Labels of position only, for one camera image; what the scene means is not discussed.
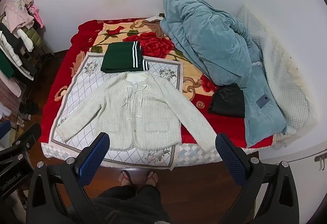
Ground white puffer jacket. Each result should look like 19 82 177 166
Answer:
0 30 24 79

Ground person's dark pants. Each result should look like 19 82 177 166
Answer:
87 184 172 224

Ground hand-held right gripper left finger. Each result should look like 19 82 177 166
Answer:
26 132 111 224

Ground person's foot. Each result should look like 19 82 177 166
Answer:
120 170 133 187
144 170 159 187

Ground person's left foot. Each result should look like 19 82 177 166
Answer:
120 170 133 187

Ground blue quilt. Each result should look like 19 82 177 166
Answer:
160 0 288 148

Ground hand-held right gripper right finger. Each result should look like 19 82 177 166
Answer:
215 133 300 224

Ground black plastic bag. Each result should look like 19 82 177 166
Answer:
207 83 246 118

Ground clothes rack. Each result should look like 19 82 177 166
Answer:
0 0 55 130

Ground bright pink garment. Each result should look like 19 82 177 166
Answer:
28 5 44 29

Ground green garment with white stripes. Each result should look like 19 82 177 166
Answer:
100 41 149 74

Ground person's right foot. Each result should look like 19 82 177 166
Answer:
144 170 159 187

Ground pale pink coat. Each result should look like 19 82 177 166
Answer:
4 0 35 33

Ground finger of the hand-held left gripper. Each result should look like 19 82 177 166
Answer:
0 123 42 155
0 120 12 141

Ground red floral blanket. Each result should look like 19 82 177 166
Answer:
41 18 274 149

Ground olive green puffer vest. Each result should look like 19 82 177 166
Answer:
24 27 43 49

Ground white fuzzy jacket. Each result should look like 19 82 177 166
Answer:
55 72 217 151

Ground white diamond-print cloth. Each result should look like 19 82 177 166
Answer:
51 52 184 171

